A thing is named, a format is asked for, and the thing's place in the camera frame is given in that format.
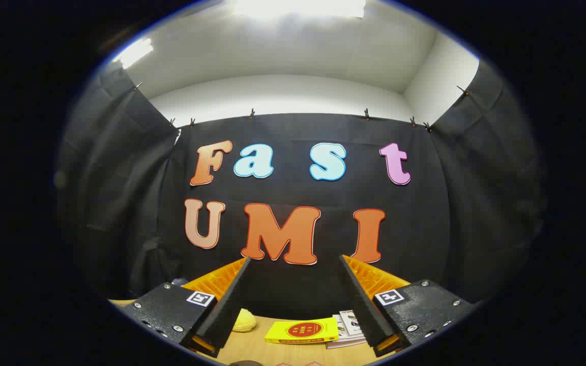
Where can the ceiling light panel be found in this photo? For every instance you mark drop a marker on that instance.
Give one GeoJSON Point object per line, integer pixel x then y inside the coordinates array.
{"type": "Point", "coordinates": [298, 7]}
{"type": "Point", "coordinates": [134, 52]}

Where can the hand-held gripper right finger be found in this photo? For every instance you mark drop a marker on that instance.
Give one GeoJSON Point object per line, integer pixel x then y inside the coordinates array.
{"type": "Point", "coordinates": [363, 310]}

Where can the brown-cover book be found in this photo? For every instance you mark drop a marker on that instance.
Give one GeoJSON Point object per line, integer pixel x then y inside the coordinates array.
{"type": "Point", "coordinates": [346, 344]}

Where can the row of small cloth clips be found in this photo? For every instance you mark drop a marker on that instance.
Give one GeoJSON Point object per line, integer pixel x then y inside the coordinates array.
{"type": "Point", "coordinates": [252, 113]}

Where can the yellow book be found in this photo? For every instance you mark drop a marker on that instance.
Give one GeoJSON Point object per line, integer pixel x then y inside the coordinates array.
{"type": "Point", "coordinates": [303, 330]}

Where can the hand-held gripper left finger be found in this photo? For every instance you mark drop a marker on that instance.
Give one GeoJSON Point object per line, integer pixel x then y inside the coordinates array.
{"type": "Point", "coordinates": [224, 310]}

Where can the yellow bun-shaped plush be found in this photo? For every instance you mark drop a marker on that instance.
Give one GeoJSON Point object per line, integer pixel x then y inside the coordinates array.
{"type": "Point", "coordinates": [244, 321]}

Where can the plain white book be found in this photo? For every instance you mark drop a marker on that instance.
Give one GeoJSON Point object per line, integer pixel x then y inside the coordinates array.
{"type": "Point", "coordinates": [343, 335]}

